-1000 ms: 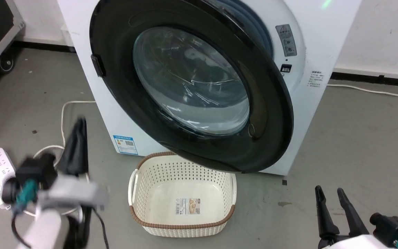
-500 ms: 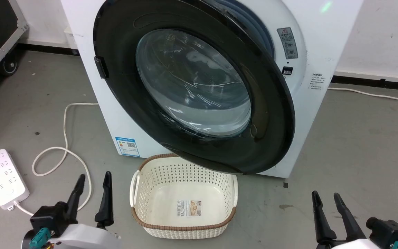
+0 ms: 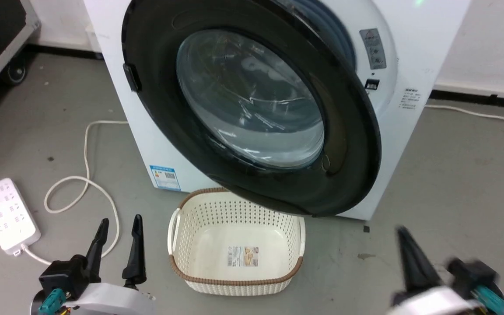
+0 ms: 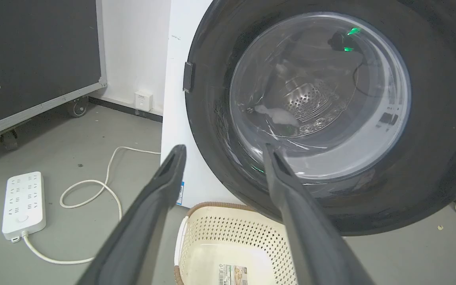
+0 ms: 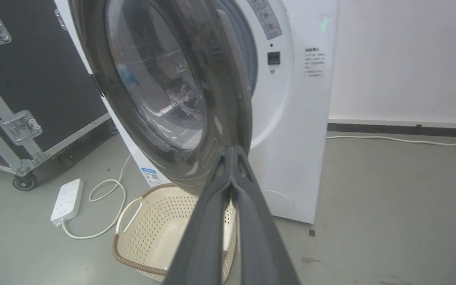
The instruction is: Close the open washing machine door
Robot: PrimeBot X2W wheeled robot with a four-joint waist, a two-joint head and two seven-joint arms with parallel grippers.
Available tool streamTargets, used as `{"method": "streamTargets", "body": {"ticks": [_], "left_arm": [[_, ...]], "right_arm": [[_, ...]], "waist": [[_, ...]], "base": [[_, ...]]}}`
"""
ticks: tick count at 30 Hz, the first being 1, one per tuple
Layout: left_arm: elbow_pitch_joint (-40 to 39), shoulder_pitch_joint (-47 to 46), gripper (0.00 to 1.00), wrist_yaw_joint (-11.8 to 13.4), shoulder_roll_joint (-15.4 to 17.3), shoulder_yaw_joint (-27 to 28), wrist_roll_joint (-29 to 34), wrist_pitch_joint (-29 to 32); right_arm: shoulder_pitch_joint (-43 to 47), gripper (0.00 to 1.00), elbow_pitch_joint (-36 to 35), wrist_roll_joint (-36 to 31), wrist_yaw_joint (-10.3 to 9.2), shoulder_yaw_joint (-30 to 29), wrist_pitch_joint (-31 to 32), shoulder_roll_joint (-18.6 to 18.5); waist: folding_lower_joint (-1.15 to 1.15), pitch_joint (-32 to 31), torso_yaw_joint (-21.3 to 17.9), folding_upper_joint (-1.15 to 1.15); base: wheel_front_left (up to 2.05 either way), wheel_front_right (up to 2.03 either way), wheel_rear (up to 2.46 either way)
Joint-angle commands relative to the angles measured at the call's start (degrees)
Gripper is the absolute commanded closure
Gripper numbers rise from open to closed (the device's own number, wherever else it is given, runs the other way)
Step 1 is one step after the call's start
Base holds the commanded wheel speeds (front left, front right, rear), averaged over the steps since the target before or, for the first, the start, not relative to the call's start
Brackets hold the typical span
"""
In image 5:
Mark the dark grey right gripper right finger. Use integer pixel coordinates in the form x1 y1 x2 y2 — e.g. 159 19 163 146
230 146 301 285

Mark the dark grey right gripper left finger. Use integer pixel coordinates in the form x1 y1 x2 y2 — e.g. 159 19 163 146
162 146 233 285

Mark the round dark washing machine door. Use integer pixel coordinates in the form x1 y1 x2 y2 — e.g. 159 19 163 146
68 0 253 195

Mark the white front-load washing machine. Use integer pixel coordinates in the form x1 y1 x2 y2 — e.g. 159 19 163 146
54 0 341 224

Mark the cream perforated laundry basket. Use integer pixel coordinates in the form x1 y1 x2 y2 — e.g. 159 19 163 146
112 183 238 283

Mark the white power strip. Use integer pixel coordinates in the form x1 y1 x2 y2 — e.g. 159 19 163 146
50 179 84 227

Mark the black flight case on wheels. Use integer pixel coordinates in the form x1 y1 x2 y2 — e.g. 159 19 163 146
0 0 119 191

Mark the white power strip cable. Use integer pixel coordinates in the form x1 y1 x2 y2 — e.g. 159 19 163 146
60 154 133 240

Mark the white cable along wall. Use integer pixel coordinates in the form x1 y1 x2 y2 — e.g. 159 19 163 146
326 135 456 146

